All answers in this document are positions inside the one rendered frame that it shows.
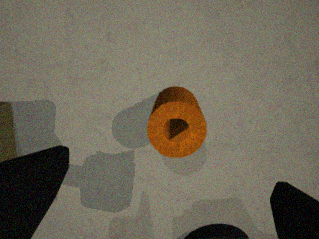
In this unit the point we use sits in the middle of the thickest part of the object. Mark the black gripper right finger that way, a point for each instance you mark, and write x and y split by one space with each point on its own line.
296 215

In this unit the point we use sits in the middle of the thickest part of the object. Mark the orange knob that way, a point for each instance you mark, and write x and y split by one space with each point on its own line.
176 126

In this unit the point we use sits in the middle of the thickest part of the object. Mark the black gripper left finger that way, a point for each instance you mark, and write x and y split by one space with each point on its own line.
28 185

